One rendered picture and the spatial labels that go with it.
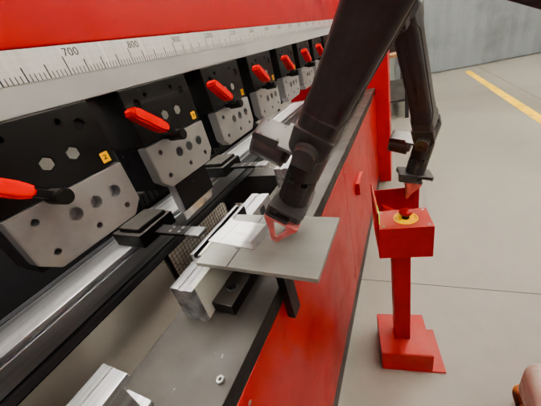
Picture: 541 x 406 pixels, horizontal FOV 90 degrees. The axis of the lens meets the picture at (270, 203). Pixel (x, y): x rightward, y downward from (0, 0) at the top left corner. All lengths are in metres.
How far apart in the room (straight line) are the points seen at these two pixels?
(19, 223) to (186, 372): 0.37
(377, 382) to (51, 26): 1.50
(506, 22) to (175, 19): 7.74
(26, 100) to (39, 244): 0.16
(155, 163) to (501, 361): 1.54
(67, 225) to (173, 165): 0.19
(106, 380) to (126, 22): 0.54
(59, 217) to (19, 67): 0.17
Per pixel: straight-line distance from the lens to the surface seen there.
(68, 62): 0.45
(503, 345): 1.69
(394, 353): 1.43
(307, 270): 0.49
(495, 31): 8.06
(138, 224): 0.79
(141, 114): 0.44
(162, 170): 0.49
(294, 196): 0.47
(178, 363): 0.62
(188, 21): 0.64
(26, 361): 0.76
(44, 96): 0.42
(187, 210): 0.59
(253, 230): 0.62
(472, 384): 1.55
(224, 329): 0.62
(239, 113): 0.71
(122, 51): 0.50
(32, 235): 0.40
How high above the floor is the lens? 1.34
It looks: 28 degrees down
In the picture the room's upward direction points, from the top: 16 degrees counter-clockwise
